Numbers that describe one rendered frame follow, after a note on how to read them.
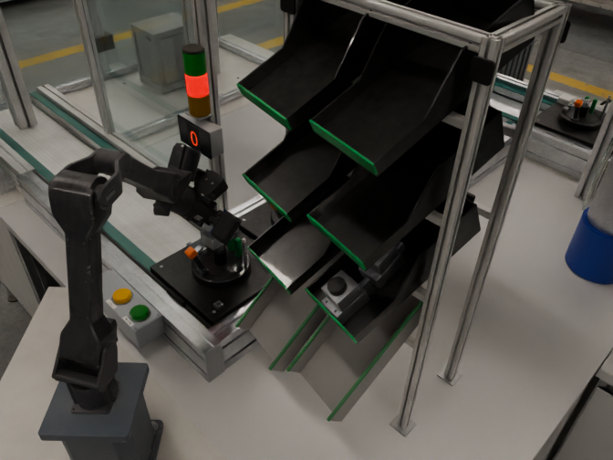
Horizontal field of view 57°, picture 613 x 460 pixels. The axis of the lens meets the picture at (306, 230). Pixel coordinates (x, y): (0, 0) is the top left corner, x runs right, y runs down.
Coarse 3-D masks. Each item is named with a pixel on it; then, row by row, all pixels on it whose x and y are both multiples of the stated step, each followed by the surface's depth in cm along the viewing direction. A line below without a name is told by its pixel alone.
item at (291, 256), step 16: (288, 224) 106; (304, 224) 105; (256, 240) 103; (272, 240) 105; (288, 240) 104; (304, 240) 102; (320, 240) 101; (256, 256) 101; (272, 256) 103; (288, 256) 101; (304, 256) 100; (320, 256) 97; (272, 272) 98; (288, 272) 100; (304, 272) 96; (288, 288) 96
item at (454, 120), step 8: (456, 112) 72; (448, 120) 73; (456, 120) 72; (504, 128) 86; (512, 128) 86; (512, 136) 86; (480, 208) 97; (488, 208) 97; (432, 216) 82; (440, 216) 81; (488, 216) 96; (440, 224) 82; (416, 296) 93; (424, 296) 91
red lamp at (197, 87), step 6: (186, 78) 125; (192, 78) 124; (198, 78) 124; (204, 78) 125; (186, 84) 126; (192, 84) 124; (198, 84) 125; (204, 84) 125; (192, 90) 126; (198, 90) 125; (204, 90) 126; (192, 96) 126; (198, 96) 126
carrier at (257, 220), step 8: (256, 208) 151; (264, 208) 151; (272, 208) 151; (240, 216) 148; (248, 216) 148; (256, 216) 149; (264, 216) 149; (272, 216) 145; (240, 224) 146; (248, 224) 146; (256, 224) 146; (264, 224) 146; (272, 224) 145; (248, 232) 144; (256, 232) 144
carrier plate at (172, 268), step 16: (176, 256) 136; (160, 272) 132; (176, 272) 132; (256, 272) 132; (176, 288) 128; (192, 288) 128; (208, 288) 128; (224, 288) 128; (240, 288) 128; (256, 288) 128; (192, 304) 124; (208, 304) 124; (224, 304) 124; (240, 304) 125; (208, 320) 122
